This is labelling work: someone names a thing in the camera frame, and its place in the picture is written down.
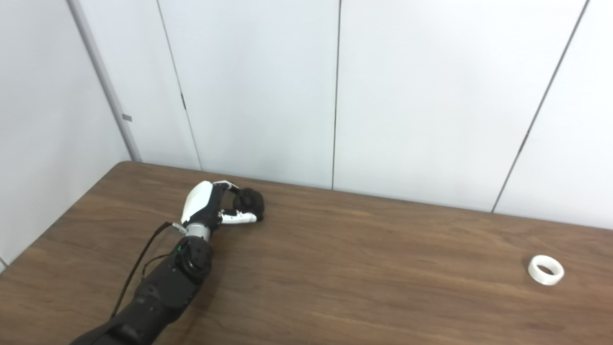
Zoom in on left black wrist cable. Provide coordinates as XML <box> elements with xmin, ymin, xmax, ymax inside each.
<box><xmin>110</xmin><ymin>221</ymin><xmax>186</xmax><ymax>319</ymax></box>

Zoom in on white ring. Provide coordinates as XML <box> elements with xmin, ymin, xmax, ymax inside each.
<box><xmin>528</xmin><ymin>254</ymin><xmax>565</xmax><ymax>286</ymax></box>

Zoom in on round black part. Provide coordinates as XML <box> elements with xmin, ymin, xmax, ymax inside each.
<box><xmin>233</xmin><ymin>188</ymin><xmax>265</xmax><ymax>222</ymax></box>

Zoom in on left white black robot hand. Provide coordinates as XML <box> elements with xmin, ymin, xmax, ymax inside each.
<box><xmin>181</xmin><ymin>180</ymin><xmax>259</xmax><ymax>230</ymax></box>

